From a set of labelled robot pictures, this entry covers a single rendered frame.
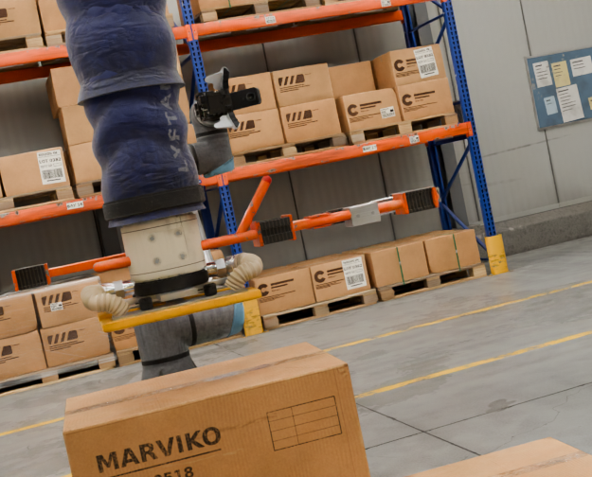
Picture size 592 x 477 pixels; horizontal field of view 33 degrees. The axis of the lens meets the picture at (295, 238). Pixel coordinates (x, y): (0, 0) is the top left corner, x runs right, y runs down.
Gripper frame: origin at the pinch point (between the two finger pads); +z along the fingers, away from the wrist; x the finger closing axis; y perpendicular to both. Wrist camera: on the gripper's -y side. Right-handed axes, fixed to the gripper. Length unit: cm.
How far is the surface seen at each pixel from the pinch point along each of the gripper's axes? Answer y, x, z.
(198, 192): 17.6, -21.8, 28.5
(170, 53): 17.5, 8.7, 28.9
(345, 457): 1, -83, 43
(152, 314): 33, -45, 36
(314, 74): -226, 78, -715
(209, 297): 21, -44, 35
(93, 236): 14, -36, -826
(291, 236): -1.1, -35.5, 26.9
